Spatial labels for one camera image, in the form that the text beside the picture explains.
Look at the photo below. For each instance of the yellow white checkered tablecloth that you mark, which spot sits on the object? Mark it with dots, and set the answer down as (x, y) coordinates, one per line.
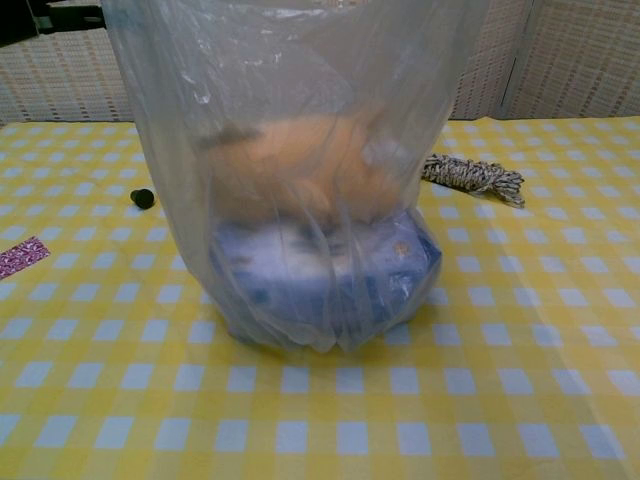
(450, 375)

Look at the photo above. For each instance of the orange plush toy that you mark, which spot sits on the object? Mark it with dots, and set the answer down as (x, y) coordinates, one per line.
(300, 160)

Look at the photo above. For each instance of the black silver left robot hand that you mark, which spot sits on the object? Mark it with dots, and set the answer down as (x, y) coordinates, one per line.
(30, 17)

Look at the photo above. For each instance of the blue white tissue pack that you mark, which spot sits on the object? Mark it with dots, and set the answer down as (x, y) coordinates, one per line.
(300, 270)

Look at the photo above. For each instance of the translucent plastic bag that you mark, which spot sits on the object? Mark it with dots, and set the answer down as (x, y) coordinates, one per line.
(280, 75)

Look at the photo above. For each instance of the pink patterned card packet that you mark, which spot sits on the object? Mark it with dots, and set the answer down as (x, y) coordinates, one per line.
(20, 256)

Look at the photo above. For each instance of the small black knob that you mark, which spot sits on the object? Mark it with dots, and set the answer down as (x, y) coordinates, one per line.
(142, 198)

